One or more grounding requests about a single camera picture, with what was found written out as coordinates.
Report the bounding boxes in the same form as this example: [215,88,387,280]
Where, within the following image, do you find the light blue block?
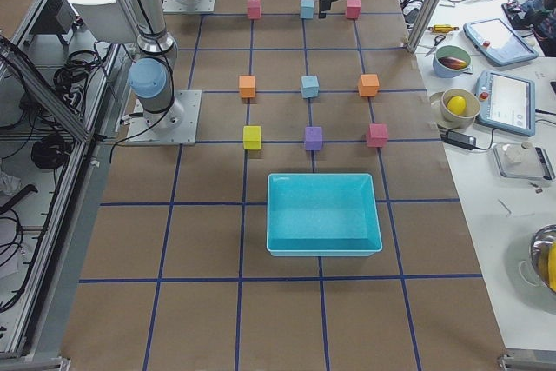
[301,75,320,99]
[300,0,315,20]

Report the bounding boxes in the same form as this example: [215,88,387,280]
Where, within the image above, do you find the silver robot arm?
[128,0,183,131]

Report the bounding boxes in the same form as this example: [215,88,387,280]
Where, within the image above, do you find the pink block far outer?
[345,0,361,20]

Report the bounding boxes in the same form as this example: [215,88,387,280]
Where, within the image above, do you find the pink block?
[345,0,361,20]
[366,123,389,148]
[247,0,261,20]

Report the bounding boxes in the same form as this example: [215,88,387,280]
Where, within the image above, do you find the pink block far inner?
[247,0,261,20]

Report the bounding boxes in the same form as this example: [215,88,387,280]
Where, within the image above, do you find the orange block outer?
[357,74,380,97]

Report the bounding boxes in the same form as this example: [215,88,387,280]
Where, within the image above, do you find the orange block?
[357,74,380,97]
[238,75,256,99]

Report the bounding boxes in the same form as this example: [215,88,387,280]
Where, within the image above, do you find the orange block inner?
[238,75,256,99]

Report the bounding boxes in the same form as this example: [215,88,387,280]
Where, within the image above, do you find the scissors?
[426,34,446,56]

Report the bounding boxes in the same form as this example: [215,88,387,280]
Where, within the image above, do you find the green bowl with fruit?
[432,45,471,78]

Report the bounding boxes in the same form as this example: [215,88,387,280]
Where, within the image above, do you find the purple block near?
[304,126,323,151]

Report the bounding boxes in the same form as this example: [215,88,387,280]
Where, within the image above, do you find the pink block near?
[366,123,389,148]

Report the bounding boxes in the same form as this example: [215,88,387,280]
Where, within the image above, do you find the yellow block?
[242,125,261,150]

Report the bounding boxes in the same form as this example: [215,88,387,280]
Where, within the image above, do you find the cream bowl with lemon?
[440,89,480,129]

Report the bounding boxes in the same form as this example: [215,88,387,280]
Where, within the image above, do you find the teach pendant far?
[463,18,539,67]

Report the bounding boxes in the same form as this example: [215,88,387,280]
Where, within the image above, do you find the teach pendant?
[475,70,536,137]
[463,18,539,67]

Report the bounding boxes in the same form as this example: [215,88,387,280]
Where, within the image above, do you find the black power adapter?
[440,129,476,150]

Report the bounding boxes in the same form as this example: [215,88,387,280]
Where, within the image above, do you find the teach pendant near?
[475,70,536,137]

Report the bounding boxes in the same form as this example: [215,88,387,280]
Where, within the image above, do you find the teal plastic tray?
[266,173,383,257]

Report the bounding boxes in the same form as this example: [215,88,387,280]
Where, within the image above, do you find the digital kitchen scale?
[493,142,555,181]

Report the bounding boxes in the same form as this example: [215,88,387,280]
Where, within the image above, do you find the steel bowl with banana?
[518,224,555,295]

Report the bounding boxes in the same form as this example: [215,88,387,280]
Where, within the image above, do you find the yellow handled tool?
[427,24,460,34]

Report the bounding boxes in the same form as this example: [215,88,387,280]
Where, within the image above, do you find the aluminium frame post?
[406,0,460,53]

